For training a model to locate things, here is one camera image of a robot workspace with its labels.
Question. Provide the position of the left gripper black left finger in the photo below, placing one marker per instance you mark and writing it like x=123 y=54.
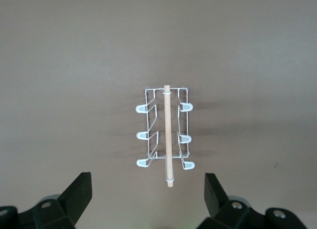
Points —
x=74 y=196

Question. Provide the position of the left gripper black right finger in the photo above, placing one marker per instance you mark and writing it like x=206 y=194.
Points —
x=218 y=199

